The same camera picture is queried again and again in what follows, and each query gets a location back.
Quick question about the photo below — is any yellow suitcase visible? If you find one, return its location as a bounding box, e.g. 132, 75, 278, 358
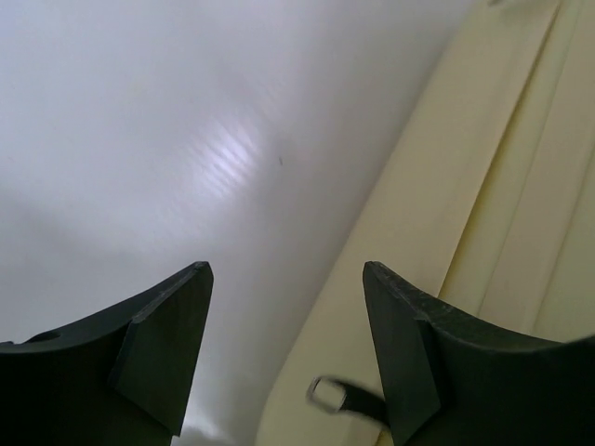
256, 1, 594, 445

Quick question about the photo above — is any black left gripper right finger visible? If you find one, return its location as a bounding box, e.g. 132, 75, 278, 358
363, 262, 594, 445

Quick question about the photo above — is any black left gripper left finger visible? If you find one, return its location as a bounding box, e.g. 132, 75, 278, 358
1, 262, 214, 445

